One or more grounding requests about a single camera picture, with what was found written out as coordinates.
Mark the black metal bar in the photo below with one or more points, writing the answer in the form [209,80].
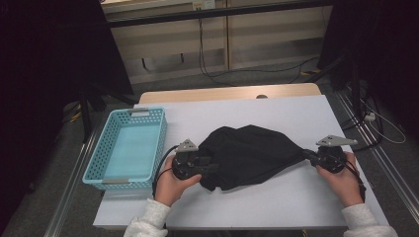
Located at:
[214,13]

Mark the beige cabinet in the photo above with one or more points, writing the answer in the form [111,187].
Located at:
[263,42]

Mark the person's left hand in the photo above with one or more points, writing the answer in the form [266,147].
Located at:
[168,191]

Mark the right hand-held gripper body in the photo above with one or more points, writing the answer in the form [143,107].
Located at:
[334,141]

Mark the wooden table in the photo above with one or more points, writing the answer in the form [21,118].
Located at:
[214,94]

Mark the person's right hand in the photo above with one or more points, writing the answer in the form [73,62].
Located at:
[349,187]

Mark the black tripod stand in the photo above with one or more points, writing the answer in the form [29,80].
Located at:
[86,118]

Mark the narrow black curtain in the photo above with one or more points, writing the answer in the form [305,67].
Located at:
[388,49]

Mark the black pants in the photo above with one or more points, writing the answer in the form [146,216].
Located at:
[250,154]

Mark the dark table grommet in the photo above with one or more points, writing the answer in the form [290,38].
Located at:
[262,96]

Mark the white wall socket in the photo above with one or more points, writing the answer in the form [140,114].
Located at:
[204,4]

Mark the wide black curtain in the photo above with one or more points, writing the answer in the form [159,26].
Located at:
[39,65]

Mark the aluminium floor rail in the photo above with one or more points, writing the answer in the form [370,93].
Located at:
[70,187]
[388,168]

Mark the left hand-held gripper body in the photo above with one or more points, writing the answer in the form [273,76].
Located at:
[186,146]

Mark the light blue plastic basket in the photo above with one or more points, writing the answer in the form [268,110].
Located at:
[131,148]

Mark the black metal stand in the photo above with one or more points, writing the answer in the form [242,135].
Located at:
[355,92]

